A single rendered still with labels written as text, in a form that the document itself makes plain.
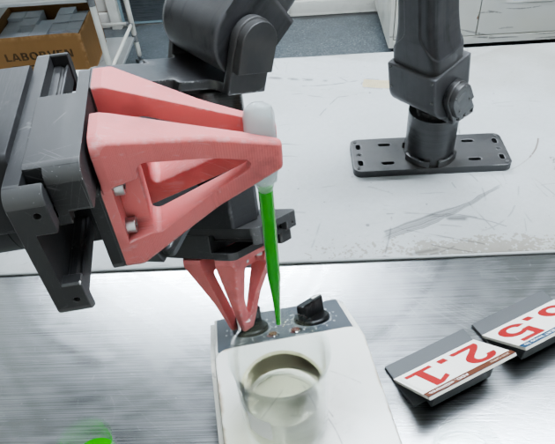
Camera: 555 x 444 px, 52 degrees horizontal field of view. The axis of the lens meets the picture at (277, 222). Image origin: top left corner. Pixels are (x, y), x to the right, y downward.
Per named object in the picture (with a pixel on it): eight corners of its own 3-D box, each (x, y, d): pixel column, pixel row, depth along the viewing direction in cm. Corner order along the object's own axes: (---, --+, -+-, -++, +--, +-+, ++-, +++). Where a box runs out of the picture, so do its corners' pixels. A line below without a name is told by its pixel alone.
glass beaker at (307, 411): (342, 451, 39) (344, 386, 33) (249, 472, 38) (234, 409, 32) (316, 365, 44) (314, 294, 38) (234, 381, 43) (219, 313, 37)
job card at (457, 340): (383, 368, 53) (387, 343, 50) (462, 330, 55) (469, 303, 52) (424, 424, 49) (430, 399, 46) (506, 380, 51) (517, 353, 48)
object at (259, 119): (251, 187, 27) (240, 104, 23) (278, 182, 27) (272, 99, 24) (253, 196, 26) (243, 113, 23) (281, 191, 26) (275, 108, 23)
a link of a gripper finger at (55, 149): (263, 40, 25) (44, 70, 24) (294, 134, 20) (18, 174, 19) (272, 163, 30) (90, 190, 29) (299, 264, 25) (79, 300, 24)
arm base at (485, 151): (527, 117, 67) (509, 86, 72) (356, 126, 68) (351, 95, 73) (512, 170, 72) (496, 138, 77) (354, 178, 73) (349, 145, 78)
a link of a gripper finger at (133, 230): (259, 28, 26) (48, 55, 25) (288, 114, 21) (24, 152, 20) (269, 149, 30) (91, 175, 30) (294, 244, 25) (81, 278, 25)
